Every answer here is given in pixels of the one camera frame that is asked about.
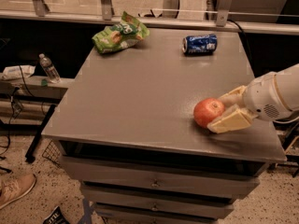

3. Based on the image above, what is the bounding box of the black wire basket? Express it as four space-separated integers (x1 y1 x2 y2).
42 141 60 167

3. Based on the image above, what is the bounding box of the tan shoe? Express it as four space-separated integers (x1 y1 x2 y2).
0 174 36 210

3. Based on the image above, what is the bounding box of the red apple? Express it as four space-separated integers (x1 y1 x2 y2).
193 98 225 128

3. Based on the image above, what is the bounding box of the low grey shelf bench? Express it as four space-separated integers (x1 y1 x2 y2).
0 76 74 120

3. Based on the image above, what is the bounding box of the grey drawer cabinet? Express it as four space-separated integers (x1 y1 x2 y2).
43 29 285 224

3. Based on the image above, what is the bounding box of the black snack packet on floor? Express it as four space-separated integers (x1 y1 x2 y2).
42 206 70 224

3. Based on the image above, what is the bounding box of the green chip bag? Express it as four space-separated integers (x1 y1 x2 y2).
92 12 150 54

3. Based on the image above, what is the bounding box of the clear plastic water bottle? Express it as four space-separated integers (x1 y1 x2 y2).
39 53 61 83

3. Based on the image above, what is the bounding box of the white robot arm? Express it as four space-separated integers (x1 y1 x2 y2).
207 64 299 133

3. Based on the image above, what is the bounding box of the white tissue pack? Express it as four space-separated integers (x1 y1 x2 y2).
2 65 36 80

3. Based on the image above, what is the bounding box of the blue pepsi can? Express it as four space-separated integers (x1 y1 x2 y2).
182 34 218 55

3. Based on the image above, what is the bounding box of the black cable on left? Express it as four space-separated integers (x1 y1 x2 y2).
0 64 36 161

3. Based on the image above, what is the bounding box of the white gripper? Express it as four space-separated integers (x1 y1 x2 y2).
207 72 293 133

